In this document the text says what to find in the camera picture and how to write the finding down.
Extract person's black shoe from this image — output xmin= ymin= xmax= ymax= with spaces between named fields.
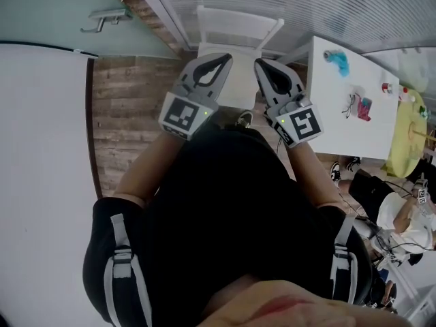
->
xmin=234 ymin=110 xmax=253 ymax=129

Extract white chair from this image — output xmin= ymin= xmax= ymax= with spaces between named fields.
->
xmin=195 ymin=5 xmax=285 ymax=111

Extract person's left forearm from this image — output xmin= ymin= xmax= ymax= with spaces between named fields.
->
xmin=113 ymin=130 xmax=182 ymax=206

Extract grey shoulder strap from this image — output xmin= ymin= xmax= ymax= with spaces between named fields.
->
xmin=103 ymin=213 xmax=153 ymax=327
xmin=328 ymin=214 xmax=360 ymax=307

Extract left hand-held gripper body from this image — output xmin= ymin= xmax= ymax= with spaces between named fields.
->
xmin=157 ymin=78 xmax=219 ymax=142

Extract striped glass partition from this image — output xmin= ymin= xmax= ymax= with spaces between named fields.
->
xmin=144 ymin=0 xmax=436 ymax=61

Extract pink patterned pouch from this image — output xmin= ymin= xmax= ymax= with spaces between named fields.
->
xmin=356 ymin=96 xmax=373 ymax=123

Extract black floor cables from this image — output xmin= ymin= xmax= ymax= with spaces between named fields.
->
xmin=339 ymin=178 xmax=423 ymax=268

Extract blue fluffy cloth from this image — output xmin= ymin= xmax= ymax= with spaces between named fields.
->
xmin=322 ymin=48 xmax=351 ymax=78

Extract person's black shirt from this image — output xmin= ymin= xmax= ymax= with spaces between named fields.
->
xmin=82 ymin=127 xmax=373 ymax=327

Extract black-rimmed glasses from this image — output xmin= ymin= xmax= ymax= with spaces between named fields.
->
xmin=341 ymin=93 xmax=357 ymax=119

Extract yellow round table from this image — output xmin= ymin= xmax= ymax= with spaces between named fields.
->
xmin=381 ymin=87 xmax=429 ymax=179

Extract person's right forearm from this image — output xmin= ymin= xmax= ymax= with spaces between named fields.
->
xmin=285 ymin=140 xmax=339 ymax=208

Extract grey right shoulder strap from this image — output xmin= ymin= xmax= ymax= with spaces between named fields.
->
xmin=328 ymin=214 xmax=360 ymax=307

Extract frosted glass door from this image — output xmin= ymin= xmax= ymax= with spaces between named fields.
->
xmin=0 ymin=0 xmax=181 ymax=59

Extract metal door handle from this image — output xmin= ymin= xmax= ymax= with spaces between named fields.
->
xmin=80 ymin=7 xmax=134 ymax=34

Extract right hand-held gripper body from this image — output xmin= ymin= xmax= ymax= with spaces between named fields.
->
xmin=264 ymin=86 xmax=325 ymax=149

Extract person's chin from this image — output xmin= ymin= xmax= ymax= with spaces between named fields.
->
xmin=203 ymin=279 xmax=415 ymax=327

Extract white rectangular table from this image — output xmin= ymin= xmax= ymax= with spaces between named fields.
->
xmin=305 ymin=35 xmax=400 ymax=160

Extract grey left shoulder strap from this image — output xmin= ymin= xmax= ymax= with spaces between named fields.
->
xmin=103 ymin=213 xmax=153 ymax=327

